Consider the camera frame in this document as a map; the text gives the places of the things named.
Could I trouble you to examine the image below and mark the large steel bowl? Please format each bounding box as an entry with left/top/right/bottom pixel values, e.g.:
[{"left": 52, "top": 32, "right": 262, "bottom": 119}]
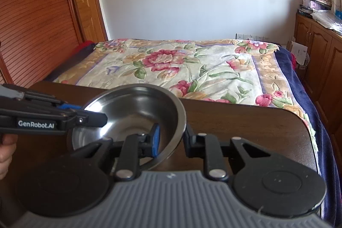
[{"left": 68, "top": 84, "right": 187, "bottom": 170}]

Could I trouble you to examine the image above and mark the person left hand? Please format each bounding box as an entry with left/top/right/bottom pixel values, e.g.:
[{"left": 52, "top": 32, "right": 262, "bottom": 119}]
[{"left": 0, "top": 134, "right": 18, "bottom": 180}]

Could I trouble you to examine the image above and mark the red cloth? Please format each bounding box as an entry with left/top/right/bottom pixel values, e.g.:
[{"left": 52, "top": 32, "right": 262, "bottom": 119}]
[{"left": 71, "top": 40, "right": 96, "bottom": 55}]

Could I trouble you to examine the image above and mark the floral bed quilt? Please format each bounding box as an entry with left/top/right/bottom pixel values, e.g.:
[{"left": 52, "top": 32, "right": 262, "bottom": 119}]
[{"left": 52, "top": 37, "right": 320, "bottom": 159}]

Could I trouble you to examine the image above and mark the wooden louvered wardrobe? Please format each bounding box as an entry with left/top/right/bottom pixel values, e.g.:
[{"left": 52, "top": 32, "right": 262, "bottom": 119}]
[{"left": 1, "top": 0, "right": 108, "bottom": 87}]

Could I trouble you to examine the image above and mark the white paper bag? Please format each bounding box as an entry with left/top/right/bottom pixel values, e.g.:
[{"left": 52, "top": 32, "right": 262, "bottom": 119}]
[{"left": 286, "top": 37, "right": 310, "bottom": 70}]

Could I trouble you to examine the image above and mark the dark blue blanket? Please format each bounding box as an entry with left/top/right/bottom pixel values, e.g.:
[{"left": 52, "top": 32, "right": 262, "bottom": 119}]
[{"left": 275, "top": 46, "right": 341, "bottom": 227}]

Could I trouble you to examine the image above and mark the wooden sideboard cabinet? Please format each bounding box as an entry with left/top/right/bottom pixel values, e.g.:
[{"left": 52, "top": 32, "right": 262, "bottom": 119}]
[{"left": 294, "top": 14, "right": 341, "bottom": 147}]

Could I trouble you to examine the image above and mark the clear plastic bag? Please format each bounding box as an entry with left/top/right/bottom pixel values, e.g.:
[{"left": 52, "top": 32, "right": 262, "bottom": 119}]
[{"left": 311, "top": 10, "right": 342, "bottom": 35}]

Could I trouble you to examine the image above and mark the stack of papers and boxes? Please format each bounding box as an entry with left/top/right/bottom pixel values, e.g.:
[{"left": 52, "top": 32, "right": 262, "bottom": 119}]
[{"left": 297, "top": 0, "right": 332, "bottom": 19}]

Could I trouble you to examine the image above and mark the wall socket strip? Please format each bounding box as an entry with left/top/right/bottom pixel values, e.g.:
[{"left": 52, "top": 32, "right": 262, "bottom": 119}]
[{"left": 235, "top": 33, "right": 270, "bottom": 42}]

